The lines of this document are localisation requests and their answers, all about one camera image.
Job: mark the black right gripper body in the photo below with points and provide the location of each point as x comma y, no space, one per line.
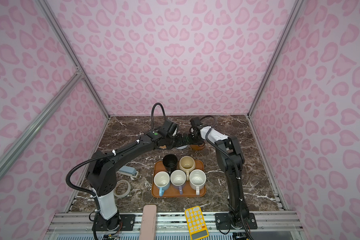
194,136

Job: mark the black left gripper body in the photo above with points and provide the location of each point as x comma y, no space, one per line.
178,141

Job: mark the light blue woven coaster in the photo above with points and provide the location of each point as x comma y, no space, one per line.
182,147

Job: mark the round brown wooden coaster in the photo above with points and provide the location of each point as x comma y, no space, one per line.
197,147

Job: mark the black mug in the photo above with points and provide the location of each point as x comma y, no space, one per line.
170,163

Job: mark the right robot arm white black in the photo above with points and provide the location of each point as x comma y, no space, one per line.
230,160

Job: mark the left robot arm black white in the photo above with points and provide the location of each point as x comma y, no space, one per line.
101,174

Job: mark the beige cream mug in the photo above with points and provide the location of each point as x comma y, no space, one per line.
187,165

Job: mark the purple mug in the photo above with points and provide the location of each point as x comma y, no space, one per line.
178,180

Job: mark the white speckled pink mug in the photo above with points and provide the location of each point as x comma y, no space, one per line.
197,180

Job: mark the light blue mug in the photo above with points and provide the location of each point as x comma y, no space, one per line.
162,182

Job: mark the orange brown serving tray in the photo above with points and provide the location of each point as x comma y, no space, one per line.
172,192

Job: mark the light blue stapler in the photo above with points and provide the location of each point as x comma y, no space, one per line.
128,171

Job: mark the white tape roll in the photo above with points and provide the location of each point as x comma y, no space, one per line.
122,189

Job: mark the yellow calculator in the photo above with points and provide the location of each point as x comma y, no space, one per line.
196,223

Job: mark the pink rectangular case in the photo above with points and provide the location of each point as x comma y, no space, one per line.
148,223

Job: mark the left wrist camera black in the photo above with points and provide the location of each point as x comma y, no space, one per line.
169,128

